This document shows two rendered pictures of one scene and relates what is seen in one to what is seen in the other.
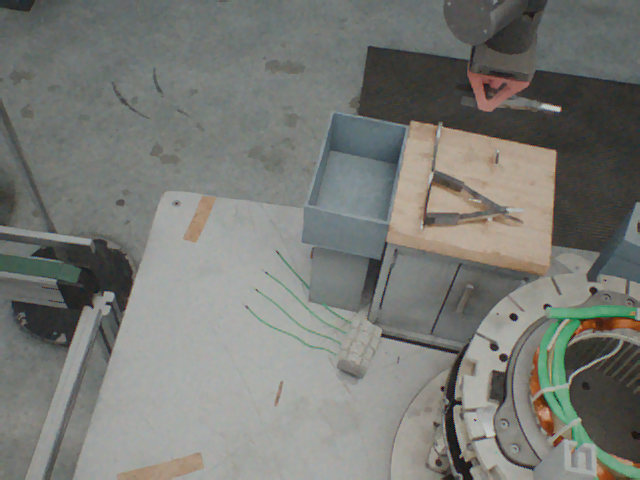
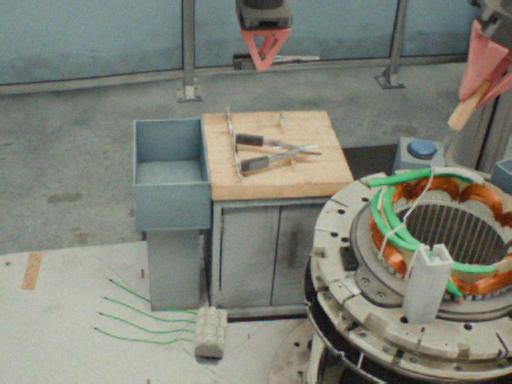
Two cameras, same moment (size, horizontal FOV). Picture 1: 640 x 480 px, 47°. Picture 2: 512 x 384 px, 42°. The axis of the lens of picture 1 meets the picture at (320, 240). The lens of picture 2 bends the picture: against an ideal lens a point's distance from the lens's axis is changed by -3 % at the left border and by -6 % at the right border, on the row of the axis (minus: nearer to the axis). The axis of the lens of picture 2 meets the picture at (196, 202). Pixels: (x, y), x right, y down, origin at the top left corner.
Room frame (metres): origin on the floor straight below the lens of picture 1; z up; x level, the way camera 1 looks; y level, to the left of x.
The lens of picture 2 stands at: (-0.22, 0.08, 1.65)
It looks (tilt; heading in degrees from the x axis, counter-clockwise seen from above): 39 degrees down; 349
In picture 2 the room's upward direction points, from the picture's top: straight up
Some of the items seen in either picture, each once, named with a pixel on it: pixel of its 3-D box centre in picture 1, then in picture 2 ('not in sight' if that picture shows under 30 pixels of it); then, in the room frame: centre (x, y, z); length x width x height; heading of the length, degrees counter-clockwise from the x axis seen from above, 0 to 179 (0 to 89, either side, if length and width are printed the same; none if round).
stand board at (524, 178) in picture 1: (474, 194); (273, 152); (0.60, -0.19, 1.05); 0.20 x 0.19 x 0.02; 83
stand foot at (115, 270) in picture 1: (75, 287); not in sight; (0.95, 0.65, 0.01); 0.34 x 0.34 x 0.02
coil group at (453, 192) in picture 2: (634, 330); (436, 190); (0.39, -0.34, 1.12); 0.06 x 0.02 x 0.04; 83
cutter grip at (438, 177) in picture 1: (447, 181); (249, 139); (0.59, -0.15, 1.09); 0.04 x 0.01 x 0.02; 68
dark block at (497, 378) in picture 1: (497, 385); (348, 257); (0.31, -0.20, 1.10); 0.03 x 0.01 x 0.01; 172
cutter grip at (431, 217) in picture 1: (442, 218); (254, 163); (0.53, -0.14, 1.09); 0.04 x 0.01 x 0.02; 98
